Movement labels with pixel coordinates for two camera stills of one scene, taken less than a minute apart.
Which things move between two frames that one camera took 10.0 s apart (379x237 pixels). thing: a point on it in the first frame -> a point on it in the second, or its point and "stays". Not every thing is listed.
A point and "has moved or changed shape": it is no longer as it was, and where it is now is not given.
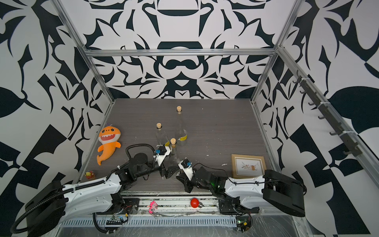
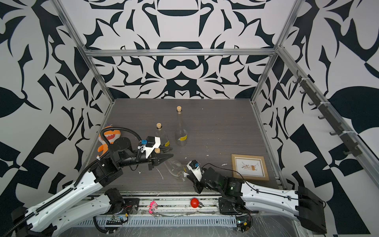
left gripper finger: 170,171 -> 158,159
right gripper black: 182,178 stays
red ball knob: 195,202 stays
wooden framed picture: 245,166 stays
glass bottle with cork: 173,146 has moved or changed shape
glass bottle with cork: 161,136 stays
